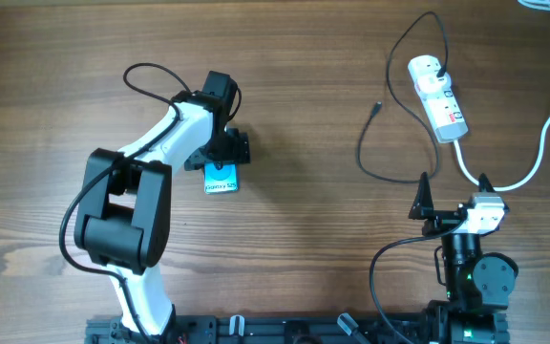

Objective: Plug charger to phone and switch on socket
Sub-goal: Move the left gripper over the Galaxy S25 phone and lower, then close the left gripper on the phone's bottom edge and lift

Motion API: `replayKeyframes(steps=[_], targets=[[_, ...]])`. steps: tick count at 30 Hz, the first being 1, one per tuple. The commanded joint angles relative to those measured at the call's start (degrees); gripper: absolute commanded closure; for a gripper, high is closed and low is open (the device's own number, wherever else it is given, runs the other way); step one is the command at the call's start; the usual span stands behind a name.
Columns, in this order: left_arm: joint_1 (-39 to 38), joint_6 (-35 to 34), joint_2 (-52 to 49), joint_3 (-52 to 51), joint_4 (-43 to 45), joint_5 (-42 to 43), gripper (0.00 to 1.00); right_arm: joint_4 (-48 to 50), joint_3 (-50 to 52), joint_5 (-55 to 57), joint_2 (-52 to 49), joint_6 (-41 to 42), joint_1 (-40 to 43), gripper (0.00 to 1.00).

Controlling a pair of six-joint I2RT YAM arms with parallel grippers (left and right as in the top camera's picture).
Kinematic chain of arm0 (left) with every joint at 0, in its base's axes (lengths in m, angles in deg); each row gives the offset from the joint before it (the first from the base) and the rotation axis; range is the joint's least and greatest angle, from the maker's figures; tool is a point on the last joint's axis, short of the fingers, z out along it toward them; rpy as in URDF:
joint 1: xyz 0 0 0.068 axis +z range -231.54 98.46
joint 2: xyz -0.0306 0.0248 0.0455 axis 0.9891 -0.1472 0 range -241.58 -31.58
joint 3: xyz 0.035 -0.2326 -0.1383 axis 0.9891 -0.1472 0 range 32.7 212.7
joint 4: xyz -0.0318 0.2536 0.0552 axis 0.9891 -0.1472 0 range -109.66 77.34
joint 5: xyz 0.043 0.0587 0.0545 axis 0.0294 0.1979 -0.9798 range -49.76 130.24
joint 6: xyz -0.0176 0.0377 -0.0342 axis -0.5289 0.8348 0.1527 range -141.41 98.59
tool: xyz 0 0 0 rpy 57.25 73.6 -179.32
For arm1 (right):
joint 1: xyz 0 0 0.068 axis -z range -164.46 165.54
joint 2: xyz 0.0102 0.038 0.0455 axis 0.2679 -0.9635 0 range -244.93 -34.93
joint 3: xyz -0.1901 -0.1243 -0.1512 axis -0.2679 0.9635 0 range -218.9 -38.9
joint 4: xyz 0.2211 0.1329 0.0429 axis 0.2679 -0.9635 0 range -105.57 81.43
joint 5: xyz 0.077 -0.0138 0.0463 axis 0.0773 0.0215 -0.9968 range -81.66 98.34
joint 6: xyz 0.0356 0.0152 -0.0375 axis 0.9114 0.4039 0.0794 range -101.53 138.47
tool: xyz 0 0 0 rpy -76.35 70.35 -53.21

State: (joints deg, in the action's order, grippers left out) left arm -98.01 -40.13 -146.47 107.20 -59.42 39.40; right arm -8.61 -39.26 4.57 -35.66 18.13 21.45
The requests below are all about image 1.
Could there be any turquoise screen Galaxy smartphone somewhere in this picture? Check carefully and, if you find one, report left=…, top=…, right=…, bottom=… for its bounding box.
left=203, top=163, right=238, bottom=194

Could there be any black USB charging cable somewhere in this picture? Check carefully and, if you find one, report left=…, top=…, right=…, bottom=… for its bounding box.
left=356, top=11, right=450, bottom=184

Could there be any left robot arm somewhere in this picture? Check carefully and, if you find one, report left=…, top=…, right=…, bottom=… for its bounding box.
left=59, top=72, right=250, bottom=343

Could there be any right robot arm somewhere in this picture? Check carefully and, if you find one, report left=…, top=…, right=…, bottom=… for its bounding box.
left=409, top=173, right=518, bottom=344

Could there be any white USB charger plug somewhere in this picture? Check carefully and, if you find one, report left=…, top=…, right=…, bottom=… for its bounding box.
left=414, top=73, right=452, bottom=100

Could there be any white power strip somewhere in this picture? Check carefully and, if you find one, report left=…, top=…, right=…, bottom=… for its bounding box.
left=408, top=55, right=469, bottom=143

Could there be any black right camera cable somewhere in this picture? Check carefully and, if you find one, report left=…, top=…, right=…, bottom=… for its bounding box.
left=369, top=220, right=467, bottom=344

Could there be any black camera cable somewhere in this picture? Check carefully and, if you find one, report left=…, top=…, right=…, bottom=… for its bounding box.
left=58, top=62, right=193, bottom=344
left=369, top=220, right=467, bottom=344

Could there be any black left camera cable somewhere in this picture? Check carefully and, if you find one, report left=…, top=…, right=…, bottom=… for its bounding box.
left=58, top=62, right=193, bottom=344

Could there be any white power strip cord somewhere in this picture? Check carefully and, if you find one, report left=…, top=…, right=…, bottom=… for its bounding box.
left=452, top=4, right=550, bottom=193

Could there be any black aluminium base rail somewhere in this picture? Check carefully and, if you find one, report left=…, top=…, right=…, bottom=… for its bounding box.
left=84, top=312, right=510, bottom=344

